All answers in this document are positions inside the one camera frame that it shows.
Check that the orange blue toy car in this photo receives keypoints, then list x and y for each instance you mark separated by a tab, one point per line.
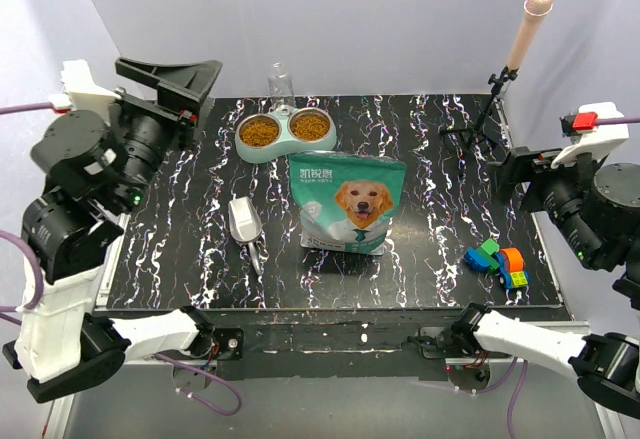
512	272

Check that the pink microphone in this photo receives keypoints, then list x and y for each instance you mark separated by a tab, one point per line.
534	12

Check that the green blue toy car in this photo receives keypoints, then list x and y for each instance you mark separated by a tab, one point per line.
483	258

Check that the clear water bottle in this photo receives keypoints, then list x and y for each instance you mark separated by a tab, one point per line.
281	86

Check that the teal dog food bag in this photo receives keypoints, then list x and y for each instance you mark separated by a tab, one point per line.
346	201

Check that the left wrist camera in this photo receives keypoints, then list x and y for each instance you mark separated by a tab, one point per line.
80	92

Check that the teal double pet bowl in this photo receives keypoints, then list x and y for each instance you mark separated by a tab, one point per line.
301	130

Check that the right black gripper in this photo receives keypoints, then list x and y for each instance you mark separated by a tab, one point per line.
529	165

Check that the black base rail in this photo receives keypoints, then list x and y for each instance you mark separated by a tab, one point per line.
343	343

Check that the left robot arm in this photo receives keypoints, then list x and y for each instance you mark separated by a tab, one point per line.
98	157

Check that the grey food scoop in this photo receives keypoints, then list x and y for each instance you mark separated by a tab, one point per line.
246	228

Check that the brown pet food kibble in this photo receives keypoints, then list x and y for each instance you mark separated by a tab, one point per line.
259	132

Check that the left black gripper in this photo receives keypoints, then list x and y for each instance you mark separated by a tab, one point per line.
183	86

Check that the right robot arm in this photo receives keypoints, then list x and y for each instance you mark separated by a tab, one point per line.
595	207

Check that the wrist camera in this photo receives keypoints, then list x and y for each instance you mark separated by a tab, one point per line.
599	142
80	92

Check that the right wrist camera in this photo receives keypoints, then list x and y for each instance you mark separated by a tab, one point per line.
599	142

